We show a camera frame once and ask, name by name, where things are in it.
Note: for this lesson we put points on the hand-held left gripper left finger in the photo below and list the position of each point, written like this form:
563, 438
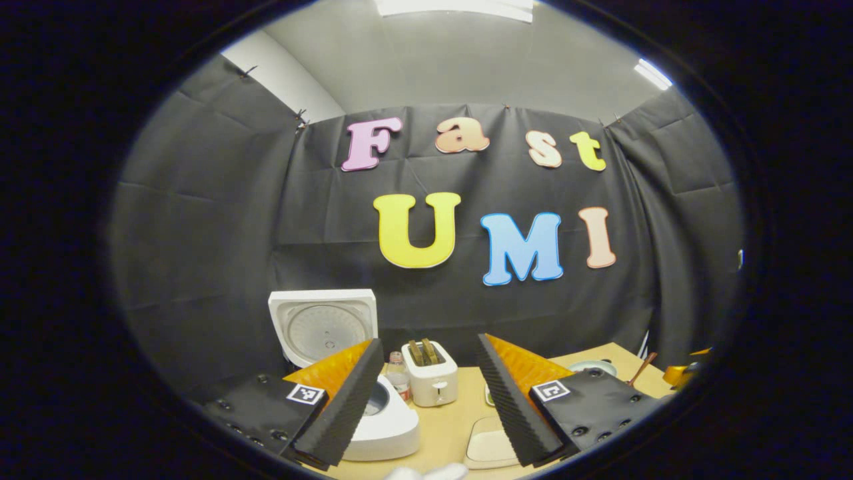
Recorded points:
346, 413

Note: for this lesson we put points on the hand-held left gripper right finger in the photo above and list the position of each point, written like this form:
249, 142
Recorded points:
510, 400

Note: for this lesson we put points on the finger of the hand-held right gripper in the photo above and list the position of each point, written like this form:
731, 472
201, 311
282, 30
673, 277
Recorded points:
701, 352
681, 375

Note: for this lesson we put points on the clear plastic rice container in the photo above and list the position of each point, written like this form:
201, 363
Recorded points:
481, 423

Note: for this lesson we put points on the brown wooden spoon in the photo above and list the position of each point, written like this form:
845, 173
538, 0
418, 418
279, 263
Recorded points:
643, 368

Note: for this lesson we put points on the white rice cooker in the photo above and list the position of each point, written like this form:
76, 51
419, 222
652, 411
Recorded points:
320, 326

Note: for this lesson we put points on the white divided dish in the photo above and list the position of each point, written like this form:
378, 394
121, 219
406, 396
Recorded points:
488, 394

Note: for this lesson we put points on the clear plastic water bottle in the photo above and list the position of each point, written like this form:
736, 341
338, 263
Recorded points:
398, 383

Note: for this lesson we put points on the white toaster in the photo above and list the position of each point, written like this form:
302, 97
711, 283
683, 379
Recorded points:
433, 386

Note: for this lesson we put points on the pale green plate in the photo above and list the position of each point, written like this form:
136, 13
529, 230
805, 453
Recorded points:
590, 366

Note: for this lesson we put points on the brown bread slice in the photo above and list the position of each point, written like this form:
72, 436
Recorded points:
430, 350
416, 352

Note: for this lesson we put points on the black backdrop cloth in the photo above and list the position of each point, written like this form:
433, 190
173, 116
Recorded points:
220, 233

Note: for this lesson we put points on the small ceiling light panel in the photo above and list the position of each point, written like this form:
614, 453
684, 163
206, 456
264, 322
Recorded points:
653, 73

